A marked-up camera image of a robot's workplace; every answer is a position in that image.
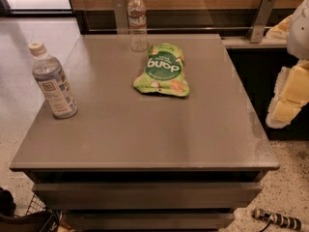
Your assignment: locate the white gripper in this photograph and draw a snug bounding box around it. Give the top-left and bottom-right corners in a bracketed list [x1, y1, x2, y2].
[266, 0, 309, 129]

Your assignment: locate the blue labelled plastic bottle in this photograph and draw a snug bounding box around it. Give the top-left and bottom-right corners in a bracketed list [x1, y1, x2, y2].
[28, 42, 78, 119]

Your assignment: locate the clear plastic water bottle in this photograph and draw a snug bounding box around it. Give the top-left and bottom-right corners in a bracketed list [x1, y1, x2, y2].
[127, 0, 148, 52]

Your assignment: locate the grey side shelf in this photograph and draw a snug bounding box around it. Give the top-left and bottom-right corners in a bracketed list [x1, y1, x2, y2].
[222, 37, 287, 49]

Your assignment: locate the green snack bag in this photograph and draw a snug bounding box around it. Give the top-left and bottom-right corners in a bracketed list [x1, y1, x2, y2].
[133, 43, 189, 98]

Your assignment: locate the grey drawer cabinet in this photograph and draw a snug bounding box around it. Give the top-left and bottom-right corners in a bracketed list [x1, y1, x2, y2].
[11, 35, 279, 232]

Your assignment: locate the black white striped stick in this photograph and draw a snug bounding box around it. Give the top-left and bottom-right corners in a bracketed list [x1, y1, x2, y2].
[251, 208, 309, 232]

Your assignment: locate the right metal bracket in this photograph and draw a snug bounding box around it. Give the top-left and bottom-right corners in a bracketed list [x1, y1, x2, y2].
[247, 0, 276, 43]

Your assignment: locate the metal bracket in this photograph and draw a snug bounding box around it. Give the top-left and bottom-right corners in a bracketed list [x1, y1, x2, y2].
[247, 0, 276, 43]
[112, 0, 128, 35]

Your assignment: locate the left metal bracket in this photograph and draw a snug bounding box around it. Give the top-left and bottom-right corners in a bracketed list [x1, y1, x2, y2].
[112, 0, 128, 35]

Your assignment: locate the black wire basket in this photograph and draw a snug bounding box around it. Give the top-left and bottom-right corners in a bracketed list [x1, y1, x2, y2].
[0, 188, 59, 232]

